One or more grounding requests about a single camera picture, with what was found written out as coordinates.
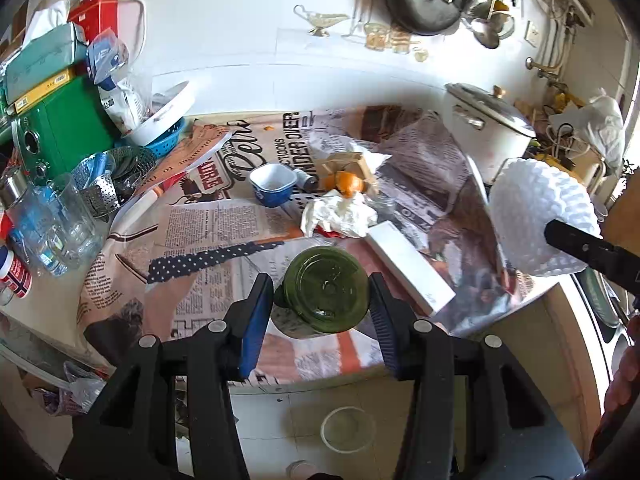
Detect long white box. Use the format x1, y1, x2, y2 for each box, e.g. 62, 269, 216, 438
366, 221, 456, 315

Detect green glass jar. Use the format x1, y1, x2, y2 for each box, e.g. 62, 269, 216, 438
274, 246, 369, 334

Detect white tissue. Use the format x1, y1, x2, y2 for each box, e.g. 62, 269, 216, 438
300, 190, 378, 238

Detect orange peel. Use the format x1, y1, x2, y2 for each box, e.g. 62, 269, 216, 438
322, 171, 364, 198

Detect blue white square cup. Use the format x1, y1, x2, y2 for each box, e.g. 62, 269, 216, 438
248, 164, 297, 208

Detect brown cardboard box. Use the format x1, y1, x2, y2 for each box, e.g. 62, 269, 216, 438
316, 152, 378, 196

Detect white trash bowl on floor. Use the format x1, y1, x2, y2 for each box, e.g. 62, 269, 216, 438
320, 406, 376, 455

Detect operator hand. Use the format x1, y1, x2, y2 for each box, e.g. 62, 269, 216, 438
589, 314, 639, 460

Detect white plastic bag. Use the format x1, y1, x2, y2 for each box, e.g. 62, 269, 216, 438
549, 88, 626, 174

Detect clear plastic bottles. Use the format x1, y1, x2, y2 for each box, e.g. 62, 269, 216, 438
1, 167, 101, 278

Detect perforated steel strainer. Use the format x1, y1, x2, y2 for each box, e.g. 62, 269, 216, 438
72, 146, 157, 221

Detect hanging steel ladle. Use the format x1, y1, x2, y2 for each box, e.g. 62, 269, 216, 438
461, 0, 500, 50

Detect blue plastic basket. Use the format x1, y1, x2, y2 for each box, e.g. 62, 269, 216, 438
115, 116, 189, 158

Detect newspaper print table cover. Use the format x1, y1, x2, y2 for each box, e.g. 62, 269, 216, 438
76, 105, 552, 365

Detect green metal box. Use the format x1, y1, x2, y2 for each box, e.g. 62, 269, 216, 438
12, 76, 120, 185

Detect teal tissue pack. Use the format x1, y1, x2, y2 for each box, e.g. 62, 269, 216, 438
3, 22, 88, 104

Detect red box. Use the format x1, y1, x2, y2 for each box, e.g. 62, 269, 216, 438
68, 0, 118, 42

